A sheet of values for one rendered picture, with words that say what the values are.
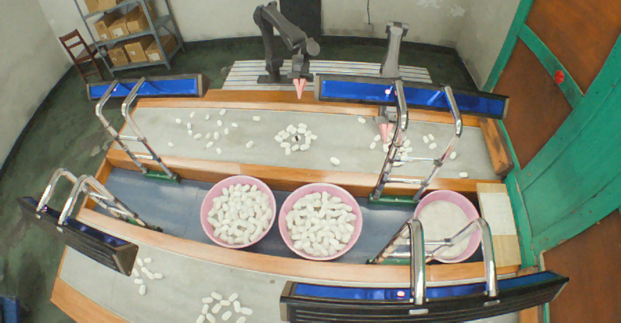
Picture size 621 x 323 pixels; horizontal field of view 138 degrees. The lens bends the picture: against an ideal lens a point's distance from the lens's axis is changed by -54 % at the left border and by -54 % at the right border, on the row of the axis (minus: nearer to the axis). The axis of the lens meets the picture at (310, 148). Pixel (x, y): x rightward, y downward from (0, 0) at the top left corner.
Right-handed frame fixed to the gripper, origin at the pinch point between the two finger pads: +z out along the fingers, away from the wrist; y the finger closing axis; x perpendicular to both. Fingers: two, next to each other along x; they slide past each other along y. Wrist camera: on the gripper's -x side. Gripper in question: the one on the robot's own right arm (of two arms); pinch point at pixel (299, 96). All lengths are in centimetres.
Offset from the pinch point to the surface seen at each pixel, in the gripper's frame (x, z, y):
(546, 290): -67, 42, 62
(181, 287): -40, 66, -29
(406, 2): 146, -132, 84
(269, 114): 9.5, 7.0, -14.1
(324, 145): -0.5, 18.9, 11.0
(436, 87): -31, -1, 44
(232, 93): 14.3, -2.7, -34.9
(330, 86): -30.3, 1.0, 13.0
